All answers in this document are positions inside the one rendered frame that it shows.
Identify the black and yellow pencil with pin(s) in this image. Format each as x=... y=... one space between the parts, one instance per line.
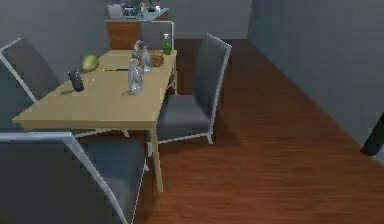
x=116 y=69

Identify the brown bread loaf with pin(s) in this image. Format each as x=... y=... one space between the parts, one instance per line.
x=156 y=58

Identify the light wooden dining table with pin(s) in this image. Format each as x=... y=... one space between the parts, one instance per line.
x=106 y=100

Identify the green bottle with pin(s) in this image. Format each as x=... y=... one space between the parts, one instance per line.
x=166 y=44

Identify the dark pot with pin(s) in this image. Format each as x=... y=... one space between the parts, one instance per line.
x=130 y=11

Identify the black slanted object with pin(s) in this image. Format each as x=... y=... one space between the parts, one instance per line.
x=374 y=138

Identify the clear glass bottle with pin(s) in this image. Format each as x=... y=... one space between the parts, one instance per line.
x=137 y=49
x=146 y=60
x=135 y=77

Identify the grey chair with white frame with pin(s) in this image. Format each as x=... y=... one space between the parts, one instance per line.
x=190 y=113
x=23 y=73
x=50 y=180
x=156 y=33

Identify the green lettuce head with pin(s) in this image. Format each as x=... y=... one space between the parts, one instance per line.
x=90 y=62

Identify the white toaster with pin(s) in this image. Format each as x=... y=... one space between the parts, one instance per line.
x=115 y=10

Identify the brown wooden kitchen cabinet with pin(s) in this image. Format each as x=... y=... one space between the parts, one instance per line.
x=122 y=34

